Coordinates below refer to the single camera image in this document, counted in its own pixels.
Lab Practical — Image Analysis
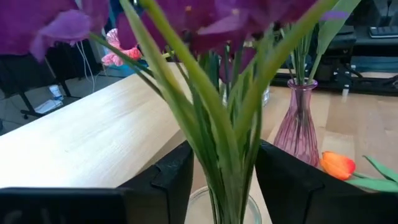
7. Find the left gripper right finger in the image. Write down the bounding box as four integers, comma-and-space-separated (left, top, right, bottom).
254, 139, 398, 224

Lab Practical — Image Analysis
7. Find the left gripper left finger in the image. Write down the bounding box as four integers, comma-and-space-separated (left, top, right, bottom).
0, 140, 195, 224

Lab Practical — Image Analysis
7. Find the orange artificial tulip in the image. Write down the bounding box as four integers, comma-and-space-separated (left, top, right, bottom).
320, 151, 398, 194

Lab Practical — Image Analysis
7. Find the pink ribbed glass vase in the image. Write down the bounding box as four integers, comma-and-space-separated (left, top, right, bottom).
273, 78, 322, 167

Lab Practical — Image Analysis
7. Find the clear glass vase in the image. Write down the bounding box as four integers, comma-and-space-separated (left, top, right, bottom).
184, 184, 263, 224

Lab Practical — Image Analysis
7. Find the purple artificial flower bunch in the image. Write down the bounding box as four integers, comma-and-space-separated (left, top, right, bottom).
0, 0, 343, 224

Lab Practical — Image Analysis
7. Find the wooden shelf board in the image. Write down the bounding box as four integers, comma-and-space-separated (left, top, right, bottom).
0, 62, 194, 189

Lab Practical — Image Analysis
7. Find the black metal table frame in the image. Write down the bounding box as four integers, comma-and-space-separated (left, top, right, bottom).
269, 70, 398, 96

